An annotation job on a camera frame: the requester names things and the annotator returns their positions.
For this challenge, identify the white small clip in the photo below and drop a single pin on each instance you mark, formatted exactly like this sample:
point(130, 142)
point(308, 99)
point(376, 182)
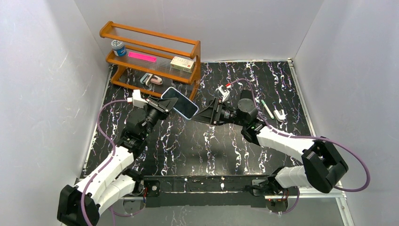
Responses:
point(280, 115)

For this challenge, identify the pink flat card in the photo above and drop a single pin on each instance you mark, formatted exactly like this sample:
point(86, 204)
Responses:
point(144, 57)

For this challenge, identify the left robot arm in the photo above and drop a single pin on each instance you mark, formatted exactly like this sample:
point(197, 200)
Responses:
point(84, 203)

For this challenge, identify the light blue phone case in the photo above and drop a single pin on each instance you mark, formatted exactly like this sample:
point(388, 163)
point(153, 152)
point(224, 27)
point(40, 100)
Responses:
point(184, 106)

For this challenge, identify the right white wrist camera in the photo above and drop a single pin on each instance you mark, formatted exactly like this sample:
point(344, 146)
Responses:
point(224, 91)

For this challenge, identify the cream cardboard box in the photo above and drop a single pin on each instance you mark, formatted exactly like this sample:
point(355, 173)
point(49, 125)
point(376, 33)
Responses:
point(182, 64)

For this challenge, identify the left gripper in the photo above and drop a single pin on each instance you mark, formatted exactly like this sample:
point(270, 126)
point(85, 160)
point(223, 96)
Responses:
point(158, 106)

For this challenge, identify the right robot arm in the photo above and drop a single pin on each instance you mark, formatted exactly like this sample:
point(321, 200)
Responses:
point(321, 167)

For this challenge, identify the orange wooden shelf rack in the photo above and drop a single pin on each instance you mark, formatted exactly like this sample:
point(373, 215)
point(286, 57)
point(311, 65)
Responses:
point(164, 47)

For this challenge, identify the blue white round jar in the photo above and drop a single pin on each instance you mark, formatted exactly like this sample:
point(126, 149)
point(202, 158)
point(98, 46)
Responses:
point(118, 48)

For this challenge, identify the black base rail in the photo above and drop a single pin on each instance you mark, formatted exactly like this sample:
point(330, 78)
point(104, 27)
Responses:
point(245, 190)

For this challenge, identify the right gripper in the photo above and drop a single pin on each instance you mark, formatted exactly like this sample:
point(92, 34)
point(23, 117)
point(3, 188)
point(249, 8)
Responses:
point(215, 111)

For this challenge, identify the white green marker pen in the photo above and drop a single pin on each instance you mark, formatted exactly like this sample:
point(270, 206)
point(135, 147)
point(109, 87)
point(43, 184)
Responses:
point(267, 109)

